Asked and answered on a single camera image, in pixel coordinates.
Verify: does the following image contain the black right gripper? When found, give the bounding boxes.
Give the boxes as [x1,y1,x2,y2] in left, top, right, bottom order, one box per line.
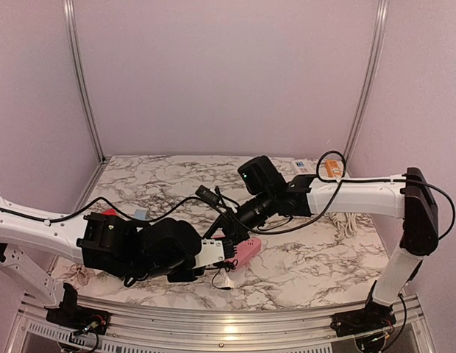
[204,188,277,246]

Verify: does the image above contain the pink triangular power strip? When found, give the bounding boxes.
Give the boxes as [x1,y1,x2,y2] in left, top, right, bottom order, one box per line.
[225,238,262,270]

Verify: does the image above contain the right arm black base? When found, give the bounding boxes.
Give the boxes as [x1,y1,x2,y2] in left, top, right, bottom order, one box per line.
[330,283,396,337]

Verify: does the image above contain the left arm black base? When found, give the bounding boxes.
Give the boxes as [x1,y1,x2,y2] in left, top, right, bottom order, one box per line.
[46,283,110,335]

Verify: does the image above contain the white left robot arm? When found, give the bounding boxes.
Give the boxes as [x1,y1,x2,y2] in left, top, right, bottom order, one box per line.
[0,195,209,327]

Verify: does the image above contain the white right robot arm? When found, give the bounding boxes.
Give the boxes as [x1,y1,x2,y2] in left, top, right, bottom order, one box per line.
[254,174,438,329]

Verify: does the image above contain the light blue plug adapter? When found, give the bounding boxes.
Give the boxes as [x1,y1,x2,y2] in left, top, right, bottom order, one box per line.
[134,209,147,221]

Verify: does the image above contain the red cube socket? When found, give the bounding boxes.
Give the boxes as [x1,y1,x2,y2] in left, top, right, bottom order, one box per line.
[102,209,117,216]

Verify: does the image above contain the white multicolour power strip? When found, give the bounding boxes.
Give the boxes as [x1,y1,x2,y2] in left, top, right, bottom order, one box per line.
[291,159,316,175]

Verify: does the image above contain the orange power strip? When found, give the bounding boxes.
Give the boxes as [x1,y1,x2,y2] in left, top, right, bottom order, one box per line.
[324,159,343,179]

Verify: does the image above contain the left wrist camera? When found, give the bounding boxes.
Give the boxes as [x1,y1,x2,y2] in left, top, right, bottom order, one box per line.
[193,239,225,268]

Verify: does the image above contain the aluminium front rail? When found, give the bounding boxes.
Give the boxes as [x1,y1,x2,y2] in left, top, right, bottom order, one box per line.
[3,294,437,352]

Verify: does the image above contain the right aluminium frame post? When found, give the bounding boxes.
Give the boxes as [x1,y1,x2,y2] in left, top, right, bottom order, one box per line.
[343,0,390,162]

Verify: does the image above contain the aluminium frame post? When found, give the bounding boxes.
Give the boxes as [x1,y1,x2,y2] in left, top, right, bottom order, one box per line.
[343,0,390,162]
[63,0,106,164]

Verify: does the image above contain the left aluminium frame post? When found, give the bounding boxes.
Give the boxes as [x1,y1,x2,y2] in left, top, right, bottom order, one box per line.
[63,0,106,164]

